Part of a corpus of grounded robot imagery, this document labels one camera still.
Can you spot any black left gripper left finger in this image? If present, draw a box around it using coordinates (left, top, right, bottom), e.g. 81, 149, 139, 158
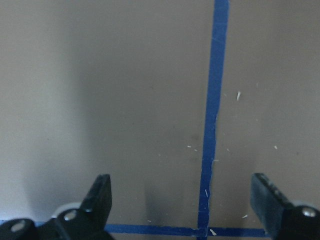
79, 174, 112, 229

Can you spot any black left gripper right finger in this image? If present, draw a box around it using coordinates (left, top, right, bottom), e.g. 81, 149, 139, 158
250, 173, 293, 238

